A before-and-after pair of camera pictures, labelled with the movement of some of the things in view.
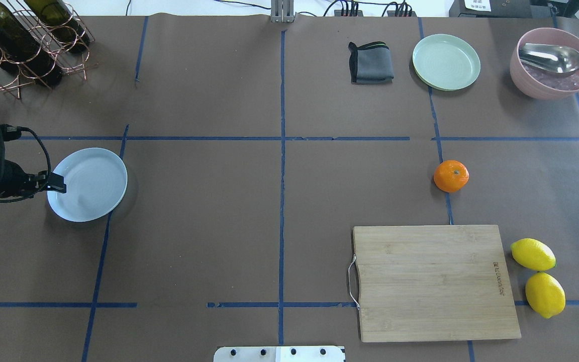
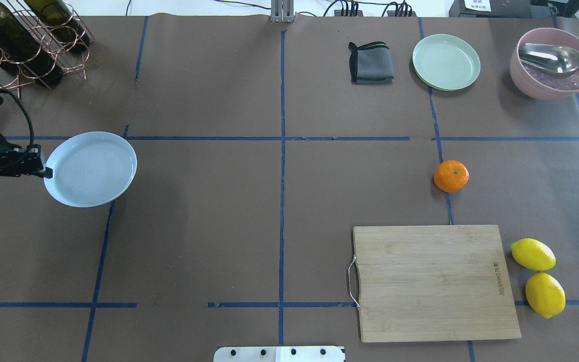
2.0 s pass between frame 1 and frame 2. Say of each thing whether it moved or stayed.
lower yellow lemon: stayed
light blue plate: moved
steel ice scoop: stayed
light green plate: stayed
